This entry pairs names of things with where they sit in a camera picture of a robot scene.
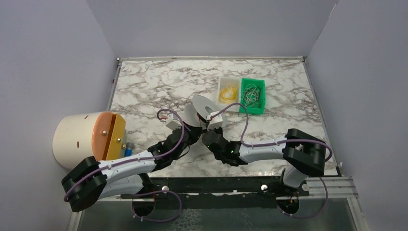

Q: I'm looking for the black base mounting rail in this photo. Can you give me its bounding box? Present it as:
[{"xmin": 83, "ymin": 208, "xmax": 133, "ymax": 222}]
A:
[{"xmin": 118, "ymin": 176, "xmax": 309, "ymax": 209}]

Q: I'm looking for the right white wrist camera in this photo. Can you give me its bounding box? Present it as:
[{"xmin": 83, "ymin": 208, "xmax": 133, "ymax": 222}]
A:
[{"xmin": 206, "ymin": 115, "xmax": 223, "ymax": 130}]

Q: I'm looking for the green plastic bin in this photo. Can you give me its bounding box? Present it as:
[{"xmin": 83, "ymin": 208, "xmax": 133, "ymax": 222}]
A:
[{"xmin": 241, "ymin": 78, "xmax": 266, "ymax": 115}]

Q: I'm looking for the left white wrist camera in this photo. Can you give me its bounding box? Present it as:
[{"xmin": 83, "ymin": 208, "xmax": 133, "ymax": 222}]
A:
[{"xmin": 165, "ymin": 114, "xmax": 182, "ymax": 130}]

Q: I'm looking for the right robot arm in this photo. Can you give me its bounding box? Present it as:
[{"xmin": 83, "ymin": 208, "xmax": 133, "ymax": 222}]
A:
[{"xmin": 202, "ymin": 128, "xmax": 329, "ymax": 189}]

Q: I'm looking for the cream cylinder winding machine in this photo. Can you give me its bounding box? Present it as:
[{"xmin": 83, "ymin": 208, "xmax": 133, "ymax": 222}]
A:
[{"xmin": 52, "ymin": 111, "xmax": 127, "ymax": 169}]

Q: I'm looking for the yellow cable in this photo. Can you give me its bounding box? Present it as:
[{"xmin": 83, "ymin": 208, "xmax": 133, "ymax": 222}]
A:
[{"xmin": 218, "ymin": 83, "xmax": 239, "ymax": 104}]

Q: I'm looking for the white plastic bin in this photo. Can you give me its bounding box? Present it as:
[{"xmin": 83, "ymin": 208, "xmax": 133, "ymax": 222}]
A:
[{"xmin": 216, "ymin": 77, "xmax": 242, "ymax": 109}]

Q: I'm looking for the white perforated cable spool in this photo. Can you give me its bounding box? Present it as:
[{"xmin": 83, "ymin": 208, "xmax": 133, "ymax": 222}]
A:
[{"xmin": 182, "ymin": 95, "xmax": 227, "ymax": 131}]

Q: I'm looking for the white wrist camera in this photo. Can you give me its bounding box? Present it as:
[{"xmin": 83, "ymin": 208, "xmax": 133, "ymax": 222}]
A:
[
  {"xmin": 165, "ymin": 114, "xmax": 182, "ymax": 130},
  {"xmin": 206, "ymin": 115, "xmax": 223, "ymax": 130}
]

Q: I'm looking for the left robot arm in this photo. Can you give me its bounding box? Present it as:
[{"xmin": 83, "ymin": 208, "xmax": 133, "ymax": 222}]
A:
[{"xmin": 62, "ymin": 125, "xmax": 203, "ymax": 212}]

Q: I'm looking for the white cable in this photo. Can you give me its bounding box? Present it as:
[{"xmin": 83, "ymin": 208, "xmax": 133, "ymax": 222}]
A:
[{"xmin": 243, "ymin": 83, "xmax": 263, "ymax": 107}]

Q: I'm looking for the black cable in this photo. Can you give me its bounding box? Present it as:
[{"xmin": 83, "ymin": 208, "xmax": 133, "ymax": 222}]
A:
[{"xmin": 243, "ymin": 86, "xmax": 264, "ymax": 108}]

